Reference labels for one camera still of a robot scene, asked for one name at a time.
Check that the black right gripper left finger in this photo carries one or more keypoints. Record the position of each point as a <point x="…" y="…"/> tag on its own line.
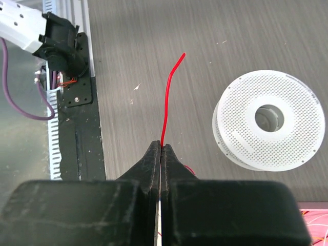
<point x="123" y="211"/>

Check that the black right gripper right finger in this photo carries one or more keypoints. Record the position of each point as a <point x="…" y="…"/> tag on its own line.
<point x="226" y="212"/>

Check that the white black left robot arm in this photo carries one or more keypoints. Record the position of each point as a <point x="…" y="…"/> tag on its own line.
<point x="46" y="36"/>

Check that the pink open box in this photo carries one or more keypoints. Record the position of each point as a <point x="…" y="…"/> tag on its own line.
<point x="315" y="217"/>

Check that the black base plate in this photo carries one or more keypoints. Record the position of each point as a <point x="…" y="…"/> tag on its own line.
<point x="80" y="141"/>

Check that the white perforated cable spool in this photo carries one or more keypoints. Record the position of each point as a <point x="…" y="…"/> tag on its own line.
<point x="268" y="120"/>

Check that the white slotted cable duct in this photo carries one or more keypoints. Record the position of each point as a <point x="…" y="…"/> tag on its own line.
<point x="53" y="131"/>

